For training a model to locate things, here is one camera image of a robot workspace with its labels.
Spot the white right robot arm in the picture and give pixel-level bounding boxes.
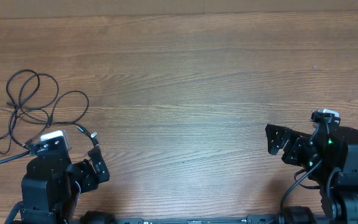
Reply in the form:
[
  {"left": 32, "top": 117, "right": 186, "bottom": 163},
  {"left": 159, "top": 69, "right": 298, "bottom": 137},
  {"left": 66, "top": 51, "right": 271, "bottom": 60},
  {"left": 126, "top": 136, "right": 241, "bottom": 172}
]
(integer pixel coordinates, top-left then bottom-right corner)
[{"left": 265, "top": 122, "right": 358, "bottom": 223}]

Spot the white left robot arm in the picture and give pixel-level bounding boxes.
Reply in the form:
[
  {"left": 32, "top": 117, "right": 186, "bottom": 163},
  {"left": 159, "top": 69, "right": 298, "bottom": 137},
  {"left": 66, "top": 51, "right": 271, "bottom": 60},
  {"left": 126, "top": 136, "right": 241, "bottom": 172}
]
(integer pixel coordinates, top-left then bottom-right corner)
[{"left": 5, "top": 146, "right": 110, "bottom": 224}]

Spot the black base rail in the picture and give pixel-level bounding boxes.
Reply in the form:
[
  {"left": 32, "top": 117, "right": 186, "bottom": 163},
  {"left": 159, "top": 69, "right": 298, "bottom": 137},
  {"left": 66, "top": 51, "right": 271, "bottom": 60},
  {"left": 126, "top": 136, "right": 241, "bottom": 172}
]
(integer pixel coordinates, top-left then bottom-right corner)
[{"left": 113, "top": 213, "right": 332, "bottom": 224}]

